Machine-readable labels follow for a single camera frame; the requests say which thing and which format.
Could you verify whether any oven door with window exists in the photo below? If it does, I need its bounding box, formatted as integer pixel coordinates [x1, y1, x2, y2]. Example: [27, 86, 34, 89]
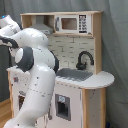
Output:
[18, 91, 26, 110]

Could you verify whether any grey range hood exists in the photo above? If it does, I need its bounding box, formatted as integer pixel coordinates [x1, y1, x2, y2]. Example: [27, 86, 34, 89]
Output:
[33, 24, 53, 34]

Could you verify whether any left red oven knob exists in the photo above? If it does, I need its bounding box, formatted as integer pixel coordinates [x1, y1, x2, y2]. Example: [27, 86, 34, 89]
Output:
[13, 77, 19, 84]

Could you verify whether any white microwave door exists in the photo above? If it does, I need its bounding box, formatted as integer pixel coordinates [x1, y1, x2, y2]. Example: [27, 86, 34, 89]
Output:
[55, 14, 92, 34]

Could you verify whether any wooden toy kitchen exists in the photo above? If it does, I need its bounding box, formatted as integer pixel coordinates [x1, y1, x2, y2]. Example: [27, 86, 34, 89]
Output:
[8, 11, 114, 128]

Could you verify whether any grey cupboard door handle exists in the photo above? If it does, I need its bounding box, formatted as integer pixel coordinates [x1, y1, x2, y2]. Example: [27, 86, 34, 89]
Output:
[48, 107, 52, 120]

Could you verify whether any grey toy sink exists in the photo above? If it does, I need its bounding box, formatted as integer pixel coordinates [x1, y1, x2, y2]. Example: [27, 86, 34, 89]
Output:
[56, 68, 93, 81]

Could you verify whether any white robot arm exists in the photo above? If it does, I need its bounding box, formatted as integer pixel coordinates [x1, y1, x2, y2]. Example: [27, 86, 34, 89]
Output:
[0, 15, 59, 128]

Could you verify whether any grey ice dispenser panel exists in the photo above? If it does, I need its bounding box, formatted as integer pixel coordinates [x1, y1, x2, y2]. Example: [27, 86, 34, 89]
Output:
[55, 94, 71, 121]

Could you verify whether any black toy faucet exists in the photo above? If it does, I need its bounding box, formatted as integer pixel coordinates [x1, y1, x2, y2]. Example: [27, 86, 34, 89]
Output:
[76, 51, 94, 70]

